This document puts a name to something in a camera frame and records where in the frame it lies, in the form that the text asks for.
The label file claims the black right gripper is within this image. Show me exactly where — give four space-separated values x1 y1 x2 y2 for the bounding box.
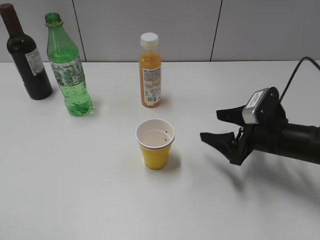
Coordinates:
200 87 288 165

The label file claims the yellow paper cup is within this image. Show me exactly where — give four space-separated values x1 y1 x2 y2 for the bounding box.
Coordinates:
135 118 176 170

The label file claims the green sprite bottle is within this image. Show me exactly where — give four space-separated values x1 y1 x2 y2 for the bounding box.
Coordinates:
45 12 94 117

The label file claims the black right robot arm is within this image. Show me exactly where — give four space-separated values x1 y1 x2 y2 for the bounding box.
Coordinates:
200 87 320 166

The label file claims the orange juice bottle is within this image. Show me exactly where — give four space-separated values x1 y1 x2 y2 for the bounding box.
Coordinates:
139 32 162 108

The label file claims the dark wine bottle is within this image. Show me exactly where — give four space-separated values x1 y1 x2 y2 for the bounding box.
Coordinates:
0 3 53 100

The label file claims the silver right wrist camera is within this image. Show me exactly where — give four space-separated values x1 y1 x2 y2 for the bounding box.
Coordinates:
242 88 269 125

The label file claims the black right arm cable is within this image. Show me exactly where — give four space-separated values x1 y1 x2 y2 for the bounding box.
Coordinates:
279 56 320 101

